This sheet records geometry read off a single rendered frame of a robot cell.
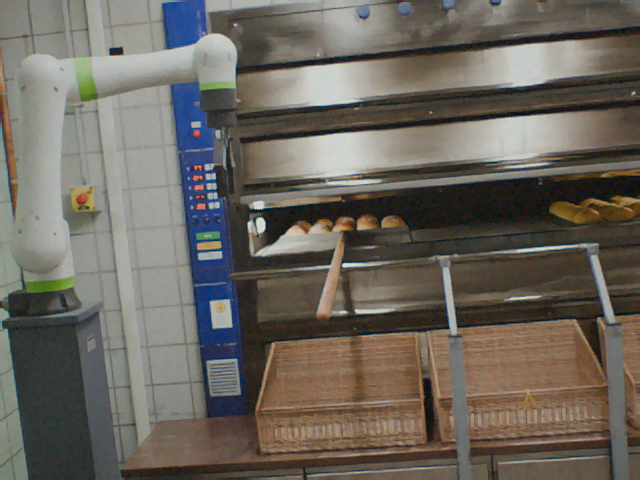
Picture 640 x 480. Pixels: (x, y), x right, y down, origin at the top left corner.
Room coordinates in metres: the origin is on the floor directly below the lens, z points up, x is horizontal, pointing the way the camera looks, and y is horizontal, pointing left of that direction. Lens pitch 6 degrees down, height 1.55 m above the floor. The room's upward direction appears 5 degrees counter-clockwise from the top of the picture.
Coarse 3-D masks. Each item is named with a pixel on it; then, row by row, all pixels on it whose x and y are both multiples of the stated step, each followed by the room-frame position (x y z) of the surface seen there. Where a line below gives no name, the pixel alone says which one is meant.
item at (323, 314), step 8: (344, 232) 3.60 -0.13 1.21; (344, 240) 3.34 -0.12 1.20; (336, 248) 3.09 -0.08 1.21; (336, 256) 2.84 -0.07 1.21; (336, 264) 2.65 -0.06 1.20; (336, 272) 2.51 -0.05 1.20; (328, 280) 2.35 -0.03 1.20; (336, 280) 2.40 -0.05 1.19; (328, 288) 2.21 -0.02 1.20; (328, 296) 2.10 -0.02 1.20; (320, 304) 2.01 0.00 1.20; (328, 304) 2.01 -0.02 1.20; (320, 312) 1.92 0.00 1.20; (328, 312) 1.93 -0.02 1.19; (320, 320) 1.92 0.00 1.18; (328, 320) 1.92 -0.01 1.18
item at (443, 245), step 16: (624, 224) 3.21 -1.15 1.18; (432, 240) 3.27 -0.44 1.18; (448, 240) 3.23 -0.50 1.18; (464, 240) 3.22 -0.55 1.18; (480, 240) 3.21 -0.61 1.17; (496, 240) 3.21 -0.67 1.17; (512, 240) 3.20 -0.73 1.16; (528, 240) 3.20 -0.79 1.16; (544, 240) 3.19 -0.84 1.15; (560, 240) 3.19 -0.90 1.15; (256, 256) 3.30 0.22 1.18; (272, 256) 3.28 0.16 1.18; (288, 256) 3.28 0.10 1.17; (304, 256) 3.27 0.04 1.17; (320, 256) 3.27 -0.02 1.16; (352, 256) 3.25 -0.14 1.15; (368, 256) 3.25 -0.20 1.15; (384, 256) 3.24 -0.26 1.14
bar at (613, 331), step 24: (360, 264) 2.88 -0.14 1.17; (384, 264) 2.87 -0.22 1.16; (408, 264) 2.86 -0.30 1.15; (432, 264) 2.86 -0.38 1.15; (600, 288) 2.71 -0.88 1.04; (456, 336) 2.63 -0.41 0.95; (456, 360) 2.63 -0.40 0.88; (456, 384) 2.63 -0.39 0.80; (624, 384) 2.59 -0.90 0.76; (456, 408) 2.63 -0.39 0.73; (624, 408) 2.58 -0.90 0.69; (456, 432) 2.63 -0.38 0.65; (624, 432) 2.59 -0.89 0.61; (624, 456) 2.59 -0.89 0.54
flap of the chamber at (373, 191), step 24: (576, 168) 3.04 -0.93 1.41; (600, 168) 3.03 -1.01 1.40; (624, 168) 3.02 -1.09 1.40; (288, 192) 3.13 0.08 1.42; (312, 192) 3.12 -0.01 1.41; (336, 192) 3.11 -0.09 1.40; (360, 192) 3.11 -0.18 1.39; (384, 192) 3.15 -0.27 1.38; (408, 192) 3.20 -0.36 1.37; (432, 192) 3.25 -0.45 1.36
